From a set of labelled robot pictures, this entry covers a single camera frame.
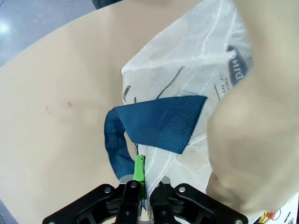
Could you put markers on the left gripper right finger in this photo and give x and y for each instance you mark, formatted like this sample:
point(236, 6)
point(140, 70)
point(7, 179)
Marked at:
point(187, 205)

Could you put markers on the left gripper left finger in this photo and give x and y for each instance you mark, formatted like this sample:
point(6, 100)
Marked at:
point(112, 205)

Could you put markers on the person's right hand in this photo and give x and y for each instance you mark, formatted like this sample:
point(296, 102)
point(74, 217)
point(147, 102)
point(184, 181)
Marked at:
point(257, 140)

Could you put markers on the white printed package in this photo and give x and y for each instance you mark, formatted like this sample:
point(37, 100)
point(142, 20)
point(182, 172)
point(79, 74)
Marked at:
point(287, 214)

